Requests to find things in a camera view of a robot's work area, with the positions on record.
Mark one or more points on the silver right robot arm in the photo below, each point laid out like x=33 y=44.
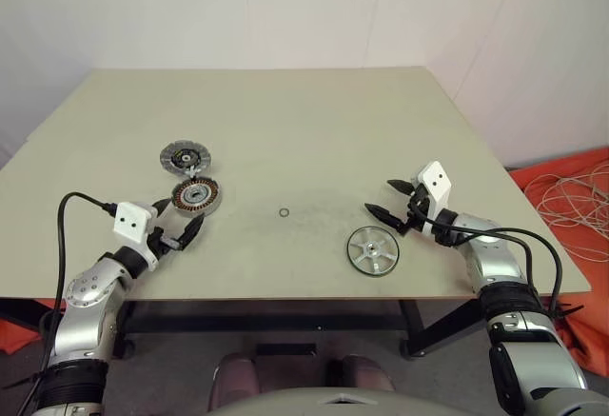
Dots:
x=490 y=254

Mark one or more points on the black metal table frame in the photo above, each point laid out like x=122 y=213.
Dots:
x=285 y=323

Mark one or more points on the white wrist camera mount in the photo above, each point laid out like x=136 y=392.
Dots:
x=131 y=218
x=438 y=183

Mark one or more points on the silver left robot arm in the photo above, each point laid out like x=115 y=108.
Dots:
x=81 y=292

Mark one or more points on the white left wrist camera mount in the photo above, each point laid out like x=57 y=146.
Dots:
x=131 y=218

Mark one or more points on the large orange cloth bag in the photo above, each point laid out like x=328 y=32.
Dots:
x=595 y=273

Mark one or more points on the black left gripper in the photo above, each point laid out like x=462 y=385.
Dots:
x=157 y=242

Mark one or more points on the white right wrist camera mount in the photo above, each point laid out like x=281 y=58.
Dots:
x=438 y=183

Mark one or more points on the copper wound stator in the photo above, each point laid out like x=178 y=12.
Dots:
x=196 y=195

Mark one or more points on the dark maroon rounded shape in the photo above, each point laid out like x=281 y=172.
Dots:
x=235 y=378
x=361 y=373

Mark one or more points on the small orange cloth bag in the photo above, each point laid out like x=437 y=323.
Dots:
x=14 y=335

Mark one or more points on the silver spoked rotor disc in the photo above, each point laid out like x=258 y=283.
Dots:
x=372 y=245

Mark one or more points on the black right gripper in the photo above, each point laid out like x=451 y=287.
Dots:
x=416 y=209

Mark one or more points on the grey robot torso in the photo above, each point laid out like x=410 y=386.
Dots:
x=309 y=404

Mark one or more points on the black flat floor box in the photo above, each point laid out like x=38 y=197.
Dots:
x=285 y=349

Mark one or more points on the dark round housing cover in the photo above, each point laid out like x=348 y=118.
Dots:
x=185 y=157

